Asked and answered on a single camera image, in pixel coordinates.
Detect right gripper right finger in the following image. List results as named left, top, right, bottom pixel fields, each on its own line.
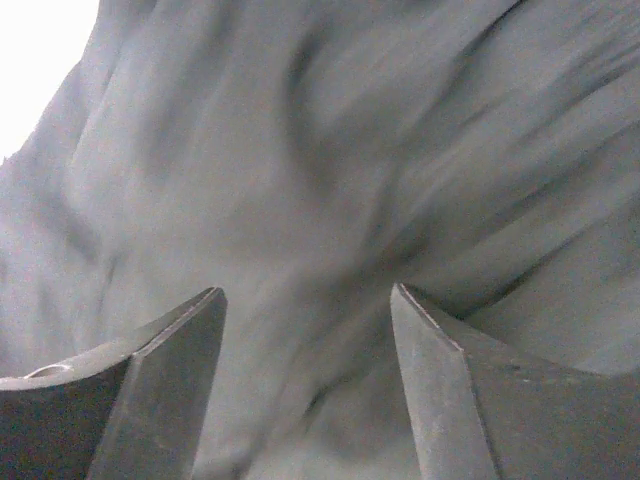
left=390, top=284, right=639, bottom=479

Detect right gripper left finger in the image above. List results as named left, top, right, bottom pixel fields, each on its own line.
left=1, top=288, right=227, bottom=479

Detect black trousers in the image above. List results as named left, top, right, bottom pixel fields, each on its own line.
left=1, top=1, right=639, bottom=479

